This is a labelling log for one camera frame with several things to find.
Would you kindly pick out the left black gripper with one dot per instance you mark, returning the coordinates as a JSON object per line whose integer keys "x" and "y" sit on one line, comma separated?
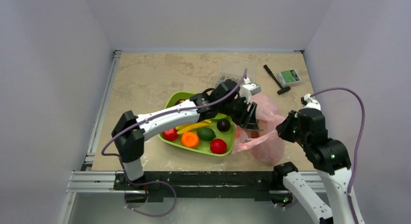
{"x": 250, "y": 122}

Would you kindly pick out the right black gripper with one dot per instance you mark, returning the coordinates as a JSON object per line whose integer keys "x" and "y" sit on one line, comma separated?
{"x": 287, "y": 126}

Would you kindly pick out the pink plastic bag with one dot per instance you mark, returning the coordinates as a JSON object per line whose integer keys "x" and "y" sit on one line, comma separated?
{"x": 269, "y": 147}

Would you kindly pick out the yellow fake banana bunch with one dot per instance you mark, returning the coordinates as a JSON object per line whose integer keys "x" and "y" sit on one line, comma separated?
{"x": 190, "y": 127}

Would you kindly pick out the red fake grape bunch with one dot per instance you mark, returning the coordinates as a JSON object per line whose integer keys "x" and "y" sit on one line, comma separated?
{"x": 254, "y": 134}

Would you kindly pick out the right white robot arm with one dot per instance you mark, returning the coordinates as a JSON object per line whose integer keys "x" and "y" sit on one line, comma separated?
{"x": 330, "y": 158}

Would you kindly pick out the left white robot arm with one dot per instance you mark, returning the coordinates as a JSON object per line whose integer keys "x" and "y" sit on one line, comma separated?
{"x": 132, "y": 131}

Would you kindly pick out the green fake starfruit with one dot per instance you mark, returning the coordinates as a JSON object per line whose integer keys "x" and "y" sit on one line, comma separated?
{"x": 220, "y": 116}

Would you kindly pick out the red fake apple right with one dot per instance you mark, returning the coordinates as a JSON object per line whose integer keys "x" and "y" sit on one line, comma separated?
{"x": 218, "y": 146}

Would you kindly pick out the dark green fake avocado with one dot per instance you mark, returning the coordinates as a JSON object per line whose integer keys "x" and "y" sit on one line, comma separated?
{"x": 206, "y": 134}

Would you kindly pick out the orange fake fruit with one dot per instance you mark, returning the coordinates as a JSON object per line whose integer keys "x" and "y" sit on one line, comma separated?
{"x": 190, "y": 140}

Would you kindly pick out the dark red fake apple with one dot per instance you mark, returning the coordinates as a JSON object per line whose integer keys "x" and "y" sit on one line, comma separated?
{"x": 179, "y": 102}

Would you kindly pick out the red fake apple left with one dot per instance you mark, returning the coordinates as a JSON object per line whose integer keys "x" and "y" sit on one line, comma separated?
{"x": 170, "y": 135}

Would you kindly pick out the green plastic tray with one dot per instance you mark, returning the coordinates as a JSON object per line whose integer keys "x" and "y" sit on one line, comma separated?
{"x": 203, "y": 147}

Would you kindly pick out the small green labelled box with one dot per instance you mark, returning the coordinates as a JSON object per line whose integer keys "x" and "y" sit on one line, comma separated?
{"x": 289, "y": 78}

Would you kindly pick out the clear plastic screw box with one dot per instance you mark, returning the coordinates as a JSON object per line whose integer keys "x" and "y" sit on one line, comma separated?
{"x": 233, "y": 68}

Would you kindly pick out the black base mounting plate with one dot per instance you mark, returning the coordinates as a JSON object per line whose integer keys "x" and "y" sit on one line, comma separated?
{"x": 255, "y": 185}

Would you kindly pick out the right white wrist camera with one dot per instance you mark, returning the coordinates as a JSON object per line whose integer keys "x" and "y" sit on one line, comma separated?
{"x": 308, "y": 101}

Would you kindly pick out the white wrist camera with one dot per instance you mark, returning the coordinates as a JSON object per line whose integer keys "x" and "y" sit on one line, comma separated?
{"x": 248, "y": 89}
{"x": 308, "y": 101}

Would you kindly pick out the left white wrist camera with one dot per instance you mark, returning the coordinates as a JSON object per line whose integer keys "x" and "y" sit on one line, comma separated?
{"x": 248, "y": 89}

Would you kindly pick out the black T-handle tool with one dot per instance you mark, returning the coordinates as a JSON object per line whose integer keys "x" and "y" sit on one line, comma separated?
{"x": 282, "y": 89}

